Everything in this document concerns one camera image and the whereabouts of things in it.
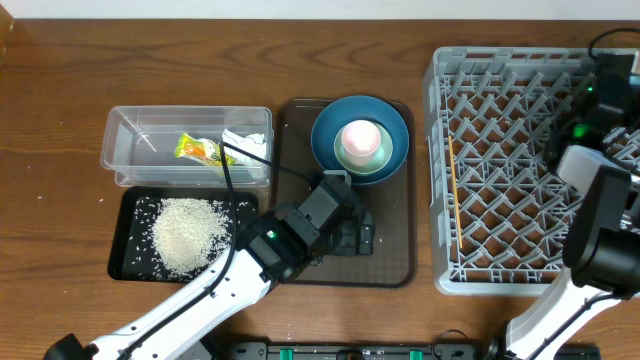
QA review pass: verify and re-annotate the pink cup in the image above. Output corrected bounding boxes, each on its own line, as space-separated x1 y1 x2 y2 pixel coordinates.
341 120 381 166

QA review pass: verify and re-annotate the white napkin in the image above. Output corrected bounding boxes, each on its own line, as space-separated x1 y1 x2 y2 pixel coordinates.
222 129 267 166

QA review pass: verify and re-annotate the yellow green snack wrapper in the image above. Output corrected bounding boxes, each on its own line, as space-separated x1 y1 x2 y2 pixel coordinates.
174 133 222 166

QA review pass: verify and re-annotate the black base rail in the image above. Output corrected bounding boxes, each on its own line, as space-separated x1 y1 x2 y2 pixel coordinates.
179 340 481 360

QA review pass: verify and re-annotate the clear plastic bin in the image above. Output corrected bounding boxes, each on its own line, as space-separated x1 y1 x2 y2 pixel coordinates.
101 105 274 187

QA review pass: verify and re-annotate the wooden chopstick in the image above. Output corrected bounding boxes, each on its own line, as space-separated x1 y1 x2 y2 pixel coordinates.
447 136 463 251

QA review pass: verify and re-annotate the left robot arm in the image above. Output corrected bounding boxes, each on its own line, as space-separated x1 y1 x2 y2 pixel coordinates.
44 170 374 360

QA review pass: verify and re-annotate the light green bowl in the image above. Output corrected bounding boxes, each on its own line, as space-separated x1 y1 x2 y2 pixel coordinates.
334 122 393 176

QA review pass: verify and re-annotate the brown serving tray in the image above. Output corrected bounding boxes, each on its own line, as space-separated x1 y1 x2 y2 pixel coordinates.
274 99 417 288

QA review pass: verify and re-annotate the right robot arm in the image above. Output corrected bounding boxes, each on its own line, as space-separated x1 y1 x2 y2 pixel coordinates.
486 52 639 359

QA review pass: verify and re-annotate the white rice pile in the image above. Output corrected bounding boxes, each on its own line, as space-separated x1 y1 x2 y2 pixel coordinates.
122 197 234 282

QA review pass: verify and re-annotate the grey dishwasher rack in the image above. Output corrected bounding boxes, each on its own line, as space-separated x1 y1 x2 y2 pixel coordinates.
422 47 639 296

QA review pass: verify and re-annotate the dark blue plate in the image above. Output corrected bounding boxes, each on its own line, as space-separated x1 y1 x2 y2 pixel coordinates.
310 95 410 186

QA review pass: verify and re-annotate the black waste tray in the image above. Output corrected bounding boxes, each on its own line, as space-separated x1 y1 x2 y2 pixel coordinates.
107 187 259 281

